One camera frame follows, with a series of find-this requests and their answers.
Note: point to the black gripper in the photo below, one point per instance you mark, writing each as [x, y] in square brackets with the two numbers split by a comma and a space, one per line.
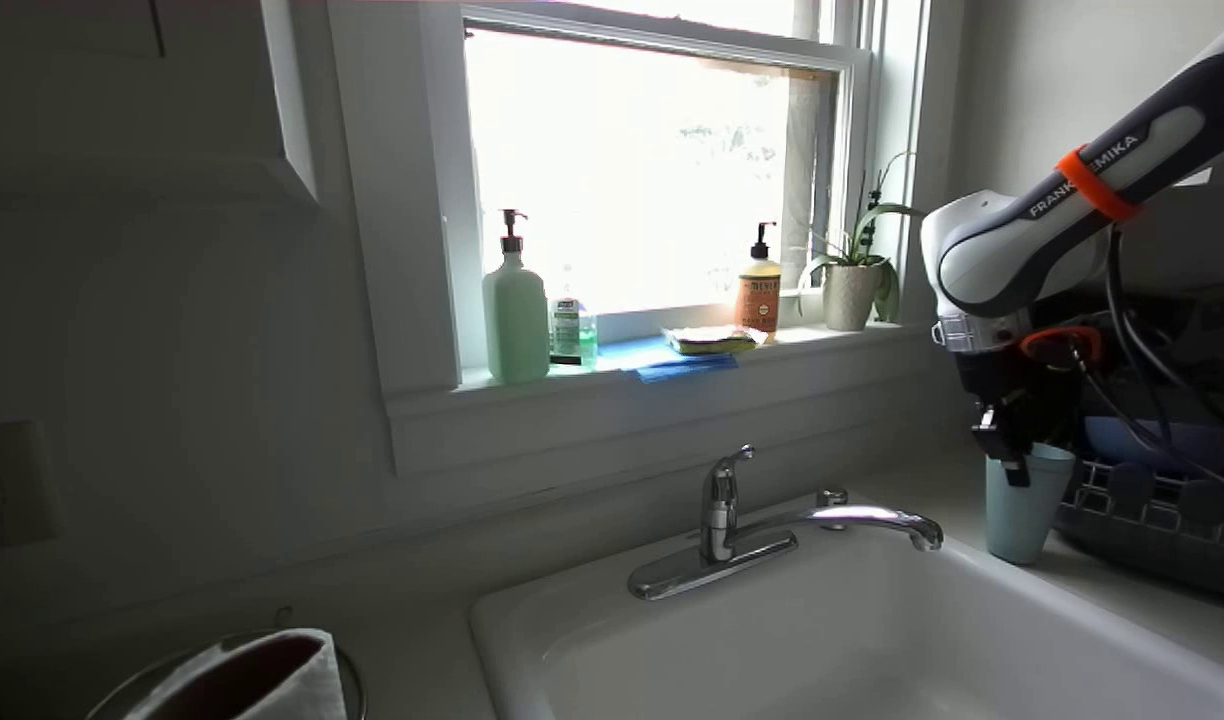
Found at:
[1026, 401]

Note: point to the teal plastic cup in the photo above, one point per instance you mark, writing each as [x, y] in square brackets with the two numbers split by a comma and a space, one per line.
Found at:
[1026, 525]
[1054, 465]

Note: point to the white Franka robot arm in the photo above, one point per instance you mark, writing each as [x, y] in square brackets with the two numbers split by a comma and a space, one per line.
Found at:
[1026, 244]

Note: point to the white ceramic sink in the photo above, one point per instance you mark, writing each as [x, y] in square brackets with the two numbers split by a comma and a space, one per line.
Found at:
[839, 641]

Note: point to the blue bowl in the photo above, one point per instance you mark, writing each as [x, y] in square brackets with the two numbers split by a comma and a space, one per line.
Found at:
[1173, 445]

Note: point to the chrome sprayer knob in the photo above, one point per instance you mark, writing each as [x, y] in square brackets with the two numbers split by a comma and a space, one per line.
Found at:
[830, 495]

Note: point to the orchid in white pot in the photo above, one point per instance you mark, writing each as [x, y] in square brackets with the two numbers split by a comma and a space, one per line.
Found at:
[848, 296]

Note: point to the black box appliance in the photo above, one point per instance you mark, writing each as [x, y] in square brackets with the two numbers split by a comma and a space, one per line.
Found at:
[1217, 333]

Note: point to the chrome faucet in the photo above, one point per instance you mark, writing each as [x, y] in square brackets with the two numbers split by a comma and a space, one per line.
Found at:
[721, 525]

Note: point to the amber soap pump bottle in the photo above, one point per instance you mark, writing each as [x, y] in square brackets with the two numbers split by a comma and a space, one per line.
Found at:
[756, 300]

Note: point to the yellow sponge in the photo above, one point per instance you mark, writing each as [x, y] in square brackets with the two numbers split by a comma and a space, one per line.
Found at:
[712, 342]

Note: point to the blue cloth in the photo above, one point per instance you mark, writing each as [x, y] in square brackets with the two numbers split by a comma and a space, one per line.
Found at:
[667, 366]

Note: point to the white upper cabinet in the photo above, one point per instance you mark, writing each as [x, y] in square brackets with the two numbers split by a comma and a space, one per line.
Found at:
[1039, 83]

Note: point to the small green glass jar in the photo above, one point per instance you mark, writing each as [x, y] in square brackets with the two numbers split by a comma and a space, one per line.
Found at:
[568, 328]

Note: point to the white framed window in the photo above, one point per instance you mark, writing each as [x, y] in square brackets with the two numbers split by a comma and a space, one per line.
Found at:
[639, 163]

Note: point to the green soap pump bottle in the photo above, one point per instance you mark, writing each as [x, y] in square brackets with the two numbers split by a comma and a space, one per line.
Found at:
[517, 320]

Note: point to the white wall cabinet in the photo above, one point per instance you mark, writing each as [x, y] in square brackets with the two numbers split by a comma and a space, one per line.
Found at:
[133, 92]

